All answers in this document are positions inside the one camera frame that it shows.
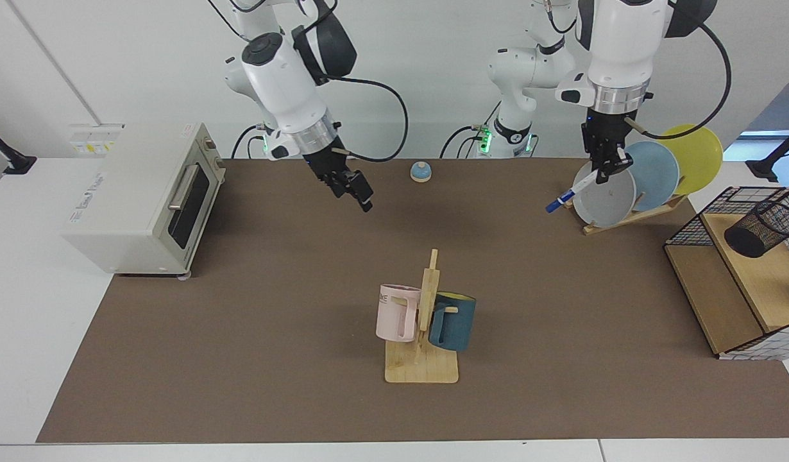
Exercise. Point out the white marker with blue cap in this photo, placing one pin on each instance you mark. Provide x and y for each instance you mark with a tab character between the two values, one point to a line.
571	191

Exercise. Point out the black mesh pen holder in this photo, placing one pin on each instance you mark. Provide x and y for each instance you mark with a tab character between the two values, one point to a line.
763	231

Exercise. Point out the grey plate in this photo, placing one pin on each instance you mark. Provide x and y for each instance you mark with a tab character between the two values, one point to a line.
609	202

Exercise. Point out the light blue plate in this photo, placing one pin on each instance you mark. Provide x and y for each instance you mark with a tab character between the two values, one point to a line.
657	173

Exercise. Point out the wooden plate rack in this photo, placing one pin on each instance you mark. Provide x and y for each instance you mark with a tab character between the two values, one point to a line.
625	220

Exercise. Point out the small blue round thing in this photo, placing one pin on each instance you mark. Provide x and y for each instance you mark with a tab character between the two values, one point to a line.
421	172

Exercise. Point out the yellow plate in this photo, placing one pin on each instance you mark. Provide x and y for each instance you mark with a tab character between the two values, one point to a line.
699	157

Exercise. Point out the pink mug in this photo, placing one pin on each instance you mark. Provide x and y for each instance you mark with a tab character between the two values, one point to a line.
394	314

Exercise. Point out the black clamp stand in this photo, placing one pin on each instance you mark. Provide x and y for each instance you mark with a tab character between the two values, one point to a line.
13	160
770	163

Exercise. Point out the brown table cloth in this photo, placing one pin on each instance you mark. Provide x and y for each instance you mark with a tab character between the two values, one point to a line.
305	333

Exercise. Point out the teal mug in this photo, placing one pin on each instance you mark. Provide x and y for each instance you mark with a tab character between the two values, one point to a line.
455	324

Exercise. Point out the wooden mug stand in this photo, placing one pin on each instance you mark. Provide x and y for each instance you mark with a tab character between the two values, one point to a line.
426	369

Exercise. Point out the pale toaster oven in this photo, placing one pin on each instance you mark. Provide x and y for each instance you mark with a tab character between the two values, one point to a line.
125	212

